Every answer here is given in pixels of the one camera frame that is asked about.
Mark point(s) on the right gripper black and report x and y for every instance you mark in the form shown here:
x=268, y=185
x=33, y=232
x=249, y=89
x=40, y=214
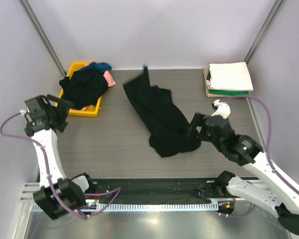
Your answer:
x=198, y=120

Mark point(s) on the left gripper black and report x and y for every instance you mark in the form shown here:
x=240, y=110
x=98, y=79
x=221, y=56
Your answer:
x=63, y=108

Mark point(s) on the black t shirt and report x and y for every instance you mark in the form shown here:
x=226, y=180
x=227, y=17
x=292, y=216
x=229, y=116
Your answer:
x=163, y=119

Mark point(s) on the yellow plastic bin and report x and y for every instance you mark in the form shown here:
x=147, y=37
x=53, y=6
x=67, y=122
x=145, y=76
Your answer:
x=91, y=112

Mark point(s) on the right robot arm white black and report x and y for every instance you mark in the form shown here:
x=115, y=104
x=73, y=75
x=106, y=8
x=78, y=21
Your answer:
x=281, y=199

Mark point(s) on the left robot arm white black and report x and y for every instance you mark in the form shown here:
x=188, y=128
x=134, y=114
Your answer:
x=57, y=194

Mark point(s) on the black shirt in bin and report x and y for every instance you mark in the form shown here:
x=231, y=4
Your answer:
x=84, y=88

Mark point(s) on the folded white t shirt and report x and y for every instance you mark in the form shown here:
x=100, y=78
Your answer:
x=230, y=77

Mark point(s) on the pink shirt in bin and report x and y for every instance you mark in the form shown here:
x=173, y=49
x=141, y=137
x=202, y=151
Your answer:
x=108, y=77

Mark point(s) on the blue shirt in bin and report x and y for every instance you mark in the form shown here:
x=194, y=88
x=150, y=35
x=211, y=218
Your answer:
x=97, y=67

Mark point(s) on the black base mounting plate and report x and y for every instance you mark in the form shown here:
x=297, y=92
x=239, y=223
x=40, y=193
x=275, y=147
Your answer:
x=167, y=191

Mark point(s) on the left aluminium frame post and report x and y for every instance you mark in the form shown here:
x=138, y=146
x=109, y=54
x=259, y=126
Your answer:
x=42, y=35

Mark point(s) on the aluminium frame post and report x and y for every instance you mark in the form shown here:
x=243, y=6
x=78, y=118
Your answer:
x=271, y=16
x=42, y=35

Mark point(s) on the slotted cable duct strip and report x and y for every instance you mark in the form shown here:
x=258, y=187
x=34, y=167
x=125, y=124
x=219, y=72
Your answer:
x=213, y=206

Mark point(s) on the right aluminium frame post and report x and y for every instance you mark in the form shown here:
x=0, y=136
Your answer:
x=271, y=16

